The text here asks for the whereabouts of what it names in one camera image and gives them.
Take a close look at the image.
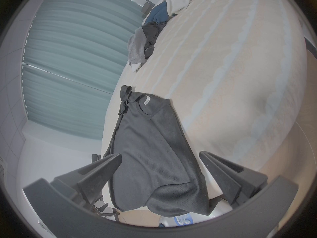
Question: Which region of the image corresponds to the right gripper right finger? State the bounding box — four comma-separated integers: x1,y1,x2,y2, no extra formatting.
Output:
199,151,268,206

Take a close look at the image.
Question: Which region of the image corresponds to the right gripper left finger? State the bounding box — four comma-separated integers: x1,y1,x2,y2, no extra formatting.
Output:
51,153,122,206

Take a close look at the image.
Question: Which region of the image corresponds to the black T-shirt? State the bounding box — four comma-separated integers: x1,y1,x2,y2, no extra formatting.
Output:
103,84,211,218

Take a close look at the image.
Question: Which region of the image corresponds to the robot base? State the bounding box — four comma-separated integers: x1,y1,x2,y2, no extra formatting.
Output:
157,196,234,229

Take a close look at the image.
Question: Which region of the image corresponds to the bed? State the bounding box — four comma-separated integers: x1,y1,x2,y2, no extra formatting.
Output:
100,0,309,211

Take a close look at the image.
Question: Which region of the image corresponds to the pile of clothes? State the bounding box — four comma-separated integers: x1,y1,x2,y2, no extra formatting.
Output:
127,0,192,72

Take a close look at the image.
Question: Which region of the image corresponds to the blue-green curtain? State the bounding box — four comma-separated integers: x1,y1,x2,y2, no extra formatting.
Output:
22,65,115,142
23,0,149,94

